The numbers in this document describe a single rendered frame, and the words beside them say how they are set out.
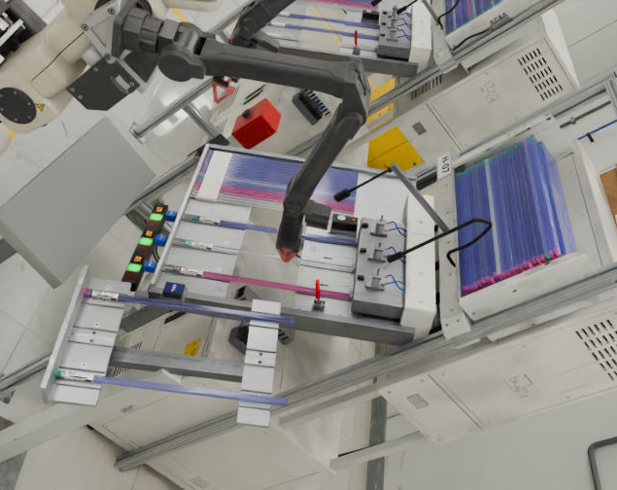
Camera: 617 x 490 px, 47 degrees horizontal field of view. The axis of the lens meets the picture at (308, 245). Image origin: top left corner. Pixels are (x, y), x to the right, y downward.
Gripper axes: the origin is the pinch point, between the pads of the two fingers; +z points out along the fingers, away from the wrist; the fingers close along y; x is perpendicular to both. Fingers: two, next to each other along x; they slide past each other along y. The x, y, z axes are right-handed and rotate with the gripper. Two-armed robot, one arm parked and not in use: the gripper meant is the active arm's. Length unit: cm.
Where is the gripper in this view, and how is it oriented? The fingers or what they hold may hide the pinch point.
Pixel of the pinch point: (286, 258)
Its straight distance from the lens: 201.8
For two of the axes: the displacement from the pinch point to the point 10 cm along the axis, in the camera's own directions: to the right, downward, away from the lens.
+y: 1.1, -6.7, 7.3
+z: -1.4, 7.2, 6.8
